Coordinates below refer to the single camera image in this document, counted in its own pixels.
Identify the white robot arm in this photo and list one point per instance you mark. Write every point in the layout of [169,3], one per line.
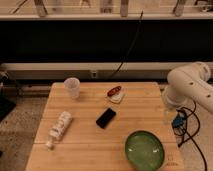
[189,82]

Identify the black smartphone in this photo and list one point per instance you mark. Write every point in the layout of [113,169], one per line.
[105,118]

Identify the clear plastic cup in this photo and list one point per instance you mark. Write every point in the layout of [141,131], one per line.
[72,85]

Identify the white plastic bottle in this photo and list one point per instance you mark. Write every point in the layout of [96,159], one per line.
[58,129]

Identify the green plate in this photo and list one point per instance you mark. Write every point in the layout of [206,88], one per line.
[144,151]

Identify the blue connector box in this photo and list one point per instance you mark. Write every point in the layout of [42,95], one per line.
[178,121]

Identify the wall power outlet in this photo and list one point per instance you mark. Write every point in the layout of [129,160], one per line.
[94,74]

